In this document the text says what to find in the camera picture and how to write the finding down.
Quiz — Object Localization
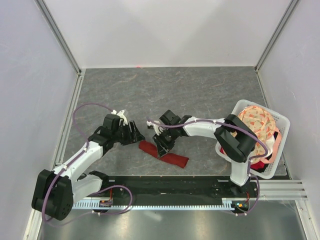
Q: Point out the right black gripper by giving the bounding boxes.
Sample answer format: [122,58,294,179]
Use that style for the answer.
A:
[152,126,178,158]

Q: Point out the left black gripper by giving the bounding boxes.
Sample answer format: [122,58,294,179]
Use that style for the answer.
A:
[112,120,145,146]

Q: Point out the aluminium frame post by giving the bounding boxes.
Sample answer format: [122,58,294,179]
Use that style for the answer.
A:
[254,0,301,73]
[35,0,82,75]

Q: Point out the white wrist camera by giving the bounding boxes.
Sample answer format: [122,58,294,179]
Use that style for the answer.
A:
[146,120,164,136]
[111,109,128,126]

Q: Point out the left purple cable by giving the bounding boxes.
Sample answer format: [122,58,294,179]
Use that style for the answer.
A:
[41,102,133,223]

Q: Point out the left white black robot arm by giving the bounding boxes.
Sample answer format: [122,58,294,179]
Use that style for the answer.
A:
[31,114,145,221]

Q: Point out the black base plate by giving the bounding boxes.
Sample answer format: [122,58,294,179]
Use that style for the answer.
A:
[91,176,260,207]

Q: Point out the grey slotted cable duct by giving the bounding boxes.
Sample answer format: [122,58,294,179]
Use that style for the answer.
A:
[72,197,249,211]

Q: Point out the left aluminium frame post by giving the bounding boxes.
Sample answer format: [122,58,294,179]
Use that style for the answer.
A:
[35,0,82,75]

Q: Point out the red cloth in basket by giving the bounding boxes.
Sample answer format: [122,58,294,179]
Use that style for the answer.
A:
[250,161,269,173]

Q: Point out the white plastic laundry basket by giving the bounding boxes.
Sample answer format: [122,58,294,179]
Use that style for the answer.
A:
[231,99,290,179]

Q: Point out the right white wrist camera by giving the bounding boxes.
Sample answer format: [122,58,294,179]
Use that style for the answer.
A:
[146,120,164,136]

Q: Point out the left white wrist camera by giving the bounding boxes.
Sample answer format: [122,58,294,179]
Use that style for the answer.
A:
[111,109,128,126]

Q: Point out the dark red cloth napkin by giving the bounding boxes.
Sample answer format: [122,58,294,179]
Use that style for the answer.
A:
[138,140,189,169]

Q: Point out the right aluminium frame post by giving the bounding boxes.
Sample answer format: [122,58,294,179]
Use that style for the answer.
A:
[254,0,301,73]

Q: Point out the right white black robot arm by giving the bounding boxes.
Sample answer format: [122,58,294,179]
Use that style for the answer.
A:
[146,110,258,197]

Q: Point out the floral peach cloth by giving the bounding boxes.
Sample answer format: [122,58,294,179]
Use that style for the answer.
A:
[237,105,282,165]

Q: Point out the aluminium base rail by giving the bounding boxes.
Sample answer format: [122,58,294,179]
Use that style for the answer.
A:
[22,208,42,240]

